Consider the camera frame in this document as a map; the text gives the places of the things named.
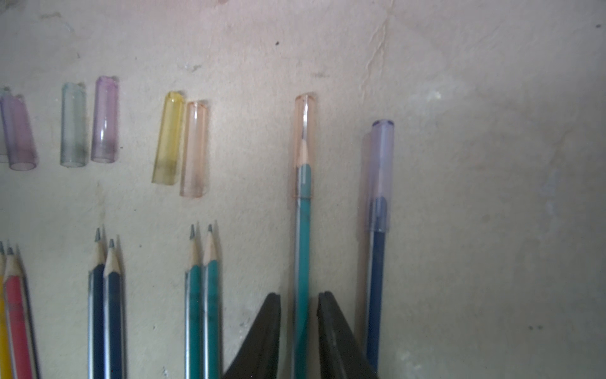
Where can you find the green pencil orange cap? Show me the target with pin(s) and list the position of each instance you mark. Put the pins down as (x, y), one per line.
(304, 122)
(211, 323)

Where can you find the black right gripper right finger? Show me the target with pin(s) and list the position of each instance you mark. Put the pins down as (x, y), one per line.
(340, 355)

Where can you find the clear greenish pencil cap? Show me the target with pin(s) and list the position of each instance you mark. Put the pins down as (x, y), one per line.
(73, 142)

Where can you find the green pencil yellow cap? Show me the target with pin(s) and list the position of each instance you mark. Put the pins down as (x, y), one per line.
(193, 341)

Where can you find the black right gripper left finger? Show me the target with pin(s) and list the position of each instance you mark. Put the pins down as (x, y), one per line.
(258, 356)

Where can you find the blue pencil violet cap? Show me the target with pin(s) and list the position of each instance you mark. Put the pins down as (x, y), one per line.
(114, 364)

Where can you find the yellow striped pencil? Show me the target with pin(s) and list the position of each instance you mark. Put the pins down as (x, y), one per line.
(5, 359)

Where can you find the red pencil purple cap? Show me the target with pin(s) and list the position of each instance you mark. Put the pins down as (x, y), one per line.
(19, 324)

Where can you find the pink purple pencil cap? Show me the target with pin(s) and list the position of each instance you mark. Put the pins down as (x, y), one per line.
(19, 135)

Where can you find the yellow clear pencil cap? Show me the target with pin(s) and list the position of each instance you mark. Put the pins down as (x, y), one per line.
(167, 153)

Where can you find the violet clear pencil cap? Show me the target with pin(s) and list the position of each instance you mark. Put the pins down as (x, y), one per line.
(105, 121)

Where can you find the peach clear pencil cap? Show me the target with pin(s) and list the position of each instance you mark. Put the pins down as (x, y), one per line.
(193, 166)

